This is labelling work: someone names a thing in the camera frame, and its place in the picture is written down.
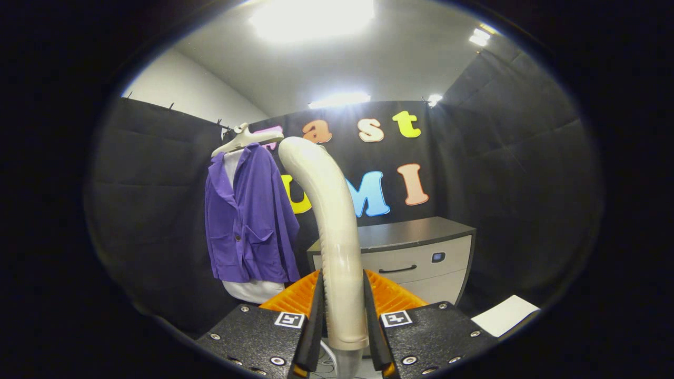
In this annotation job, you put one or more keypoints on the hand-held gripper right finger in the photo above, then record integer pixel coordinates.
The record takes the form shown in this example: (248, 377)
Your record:
(372, 321)

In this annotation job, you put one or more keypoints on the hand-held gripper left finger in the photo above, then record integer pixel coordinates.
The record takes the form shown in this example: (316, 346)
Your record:
(316, 321)

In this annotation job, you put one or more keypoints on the white garment steamer wand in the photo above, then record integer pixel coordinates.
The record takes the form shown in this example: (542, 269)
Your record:
(337, 237)

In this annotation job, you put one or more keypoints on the purple jacket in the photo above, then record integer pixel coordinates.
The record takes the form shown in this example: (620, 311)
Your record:
(258, 221)

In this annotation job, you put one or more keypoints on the white clothes hanger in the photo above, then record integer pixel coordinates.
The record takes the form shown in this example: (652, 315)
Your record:
(247, 138)

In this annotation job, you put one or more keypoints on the grey cabinet with dark top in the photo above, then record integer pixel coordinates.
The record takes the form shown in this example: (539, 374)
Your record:
(421, 231)

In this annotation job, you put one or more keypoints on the white flat sheet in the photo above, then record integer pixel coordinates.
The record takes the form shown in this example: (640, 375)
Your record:
(505, 315)

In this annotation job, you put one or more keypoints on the long strip ceiling light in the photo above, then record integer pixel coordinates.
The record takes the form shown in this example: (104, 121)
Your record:
(339, 99)

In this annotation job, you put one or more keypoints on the small corner ceiling light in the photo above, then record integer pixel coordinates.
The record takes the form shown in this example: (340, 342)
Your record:
(435, 99)

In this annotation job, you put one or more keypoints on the large ceiling light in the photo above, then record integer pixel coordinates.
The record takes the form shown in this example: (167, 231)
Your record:
(313, 18)

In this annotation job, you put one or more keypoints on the small rectangular ceiling light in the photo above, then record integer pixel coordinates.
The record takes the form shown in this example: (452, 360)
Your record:
(480, 37)

